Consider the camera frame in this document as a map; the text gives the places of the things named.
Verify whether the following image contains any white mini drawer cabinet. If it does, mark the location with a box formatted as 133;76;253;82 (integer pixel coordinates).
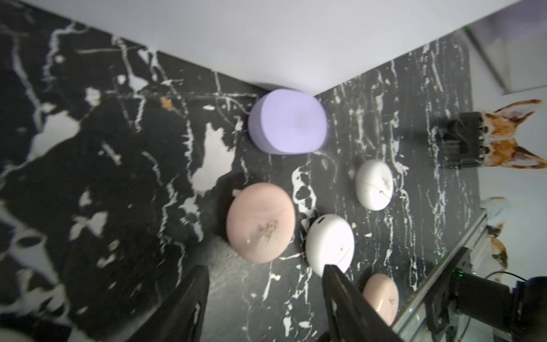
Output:
34;1;509;95

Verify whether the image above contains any white earphone case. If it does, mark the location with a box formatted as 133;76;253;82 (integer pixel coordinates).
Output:
305;214;356;278
355;160;394;211

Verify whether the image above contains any white earphone case right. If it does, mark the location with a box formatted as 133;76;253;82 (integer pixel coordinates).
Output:
355;160;394;211

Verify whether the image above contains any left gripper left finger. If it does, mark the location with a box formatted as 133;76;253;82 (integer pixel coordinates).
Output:
129;265;209;341

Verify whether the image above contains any pink earphone case upper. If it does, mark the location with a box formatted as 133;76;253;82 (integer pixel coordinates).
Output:
226;182;296;264

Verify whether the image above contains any purple earphone case top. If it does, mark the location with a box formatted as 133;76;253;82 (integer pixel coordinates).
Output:
247;89;328;155

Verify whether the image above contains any pink earphone case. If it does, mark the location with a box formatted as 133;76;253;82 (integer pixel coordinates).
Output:
226;182;296;264
363;274;400;326

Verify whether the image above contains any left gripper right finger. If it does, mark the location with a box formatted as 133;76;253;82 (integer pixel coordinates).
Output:
322;264;401;341

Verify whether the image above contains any pink earphone case right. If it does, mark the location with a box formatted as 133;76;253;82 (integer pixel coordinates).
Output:
363;274;400;326

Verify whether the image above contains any white earphone case middle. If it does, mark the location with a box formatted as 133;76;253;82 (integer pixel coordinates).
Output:
305;214;356;278

